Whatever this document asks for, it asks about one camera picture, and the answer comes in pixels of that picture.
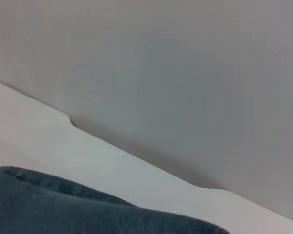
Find blue denim shorts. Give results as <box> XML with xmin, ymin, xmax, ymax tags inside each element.
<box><xmin>0</xmin><ymin>166</ymin><xmax>231</xmax><ymax>234</ymax></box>

